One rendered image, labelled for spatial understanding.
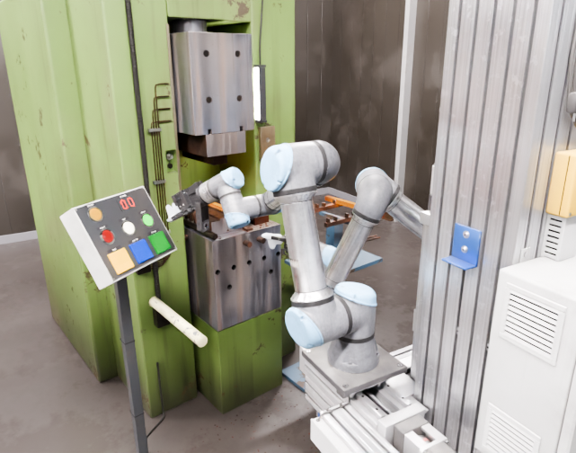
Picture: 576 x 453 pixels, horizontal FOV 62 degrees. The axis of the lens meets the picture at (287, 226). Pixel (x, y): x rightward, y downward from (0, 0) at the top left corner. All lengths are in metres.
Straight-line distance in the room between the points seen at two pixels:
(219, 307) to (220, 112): 0.87
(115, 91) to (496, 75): 1.42
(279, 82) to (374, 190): 1.06
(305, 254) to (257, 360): 1.36
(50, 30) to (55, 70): 0.17
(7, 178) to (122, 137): 3.33
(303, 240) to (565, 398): 0.65
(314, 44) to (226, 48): 4.12
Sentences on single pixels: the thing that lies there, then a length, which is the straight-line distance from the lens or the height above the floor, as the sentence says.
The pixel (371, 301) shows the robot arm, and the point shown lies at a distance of 1.34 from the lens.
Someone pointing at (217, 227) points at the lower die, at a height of 0.95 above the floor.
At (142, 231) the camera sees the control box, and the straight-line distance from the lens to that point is 1.84.
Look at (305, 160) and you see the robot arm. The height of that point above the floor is 1.41.
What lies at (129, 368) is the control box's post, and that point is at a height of 0.49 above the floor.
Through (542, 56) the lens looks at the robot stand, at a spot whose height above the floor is 1.65.
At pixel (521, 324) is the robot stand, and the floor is 1.13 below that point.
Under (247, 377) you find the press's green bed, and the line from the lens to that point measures 2.54.
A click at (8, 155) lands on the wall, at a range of 5.29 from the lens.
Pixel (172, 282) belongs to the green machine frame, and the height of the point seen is 0.68.
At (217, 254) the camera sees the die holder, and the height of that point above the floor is 0.85.
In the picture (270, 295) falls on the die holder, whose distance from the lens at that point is 2.40.
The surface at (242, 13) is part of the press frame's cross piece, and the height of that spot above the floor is 1.86.
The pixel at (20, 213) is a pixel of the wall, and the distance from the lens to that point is 5.40.
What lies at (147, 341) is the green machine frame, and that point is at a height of 0.42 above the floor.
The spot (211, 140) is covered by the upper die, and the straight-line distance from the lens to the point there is 2.08.
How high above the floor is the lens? 1.64
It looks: 19 degrees down
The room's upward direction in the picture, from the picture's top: straight up
